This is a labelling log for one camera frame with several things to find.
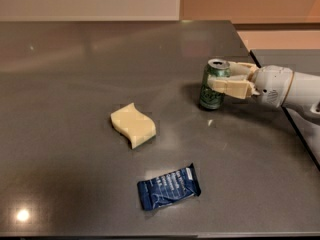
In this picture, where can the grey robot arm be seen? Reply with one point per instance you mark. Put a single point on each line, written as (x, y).
(303, 96)

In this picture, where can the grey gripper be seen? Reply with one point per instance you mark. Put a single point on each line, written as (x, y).
(272, 83)

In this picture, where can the green soda can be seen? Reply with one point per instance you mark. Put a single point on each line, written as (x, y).
(211, 99)

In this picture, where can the yellow wavy sponge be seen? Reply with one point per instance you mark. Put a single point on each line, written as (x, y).
(134, 125)

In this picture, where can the dark blue snack packet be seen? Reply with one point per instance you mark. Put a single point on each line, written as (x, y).
(169, 188)

